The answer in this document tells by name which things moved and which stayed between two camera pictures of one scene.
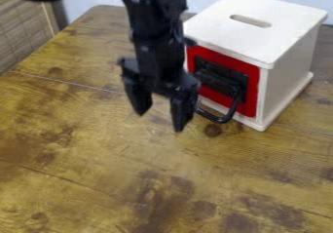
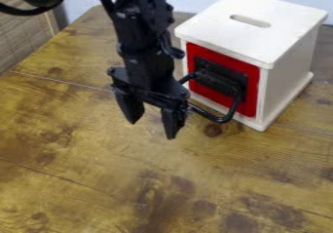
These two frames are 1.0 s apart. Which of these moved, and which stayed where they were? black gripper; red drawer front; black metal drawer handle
Moved: black gripper
Stayed: black metal drawer handle; red drawer front
